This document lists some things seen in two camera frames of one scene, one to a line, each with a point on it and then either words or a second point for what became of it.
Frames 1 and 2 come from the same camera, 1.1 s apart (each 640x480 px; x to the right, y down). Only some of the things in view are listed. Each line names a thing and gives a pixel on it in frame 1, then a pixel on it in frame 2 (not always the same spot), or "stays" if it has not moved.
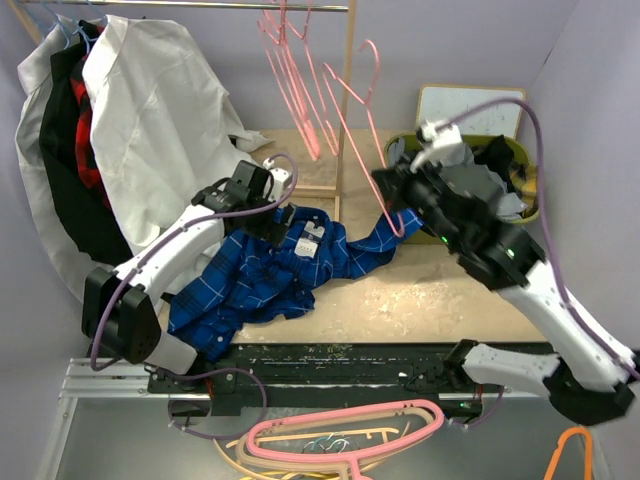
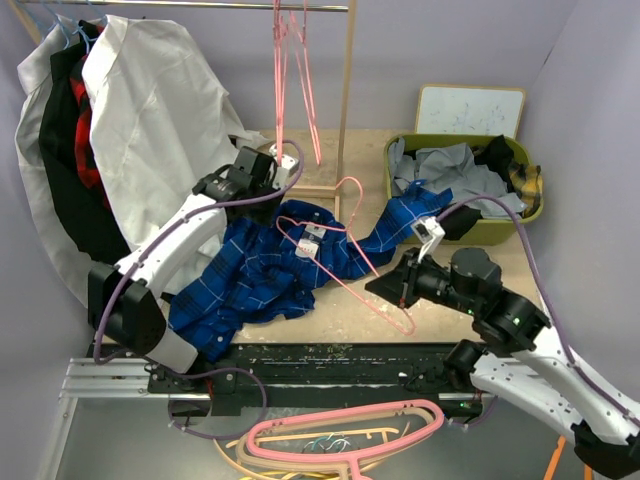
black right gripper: (402, 179) -> (398, 286)
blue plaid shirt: (249, 285) stays
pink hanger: (386, 174) -> (363, 253)
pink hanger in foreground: (349, 459) stays
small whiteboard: (440, 103) stays
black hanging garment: (59, 115) stays
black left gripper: (271, 230) -> (267, 217)
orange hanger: (588, 452) stays
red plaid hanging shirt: (87, 164) stays
